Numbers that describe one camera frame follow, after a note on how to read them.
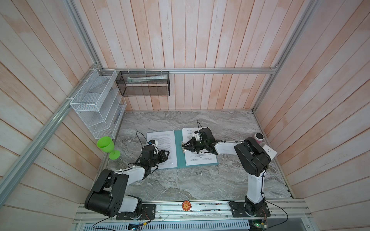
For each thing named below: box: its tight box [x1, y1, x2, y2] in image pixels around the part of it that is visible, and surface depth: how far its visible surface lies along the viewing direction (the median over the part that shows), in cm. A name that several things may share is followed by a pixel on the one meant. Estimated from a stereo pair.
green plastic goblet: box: [96, 136, 121, 161], surface depth 86 cm
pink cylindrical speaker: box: [253, 132, 265, 144], surface depth 100 cm
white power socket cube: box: [262, 144, 278, 161], surface depth 95 cm
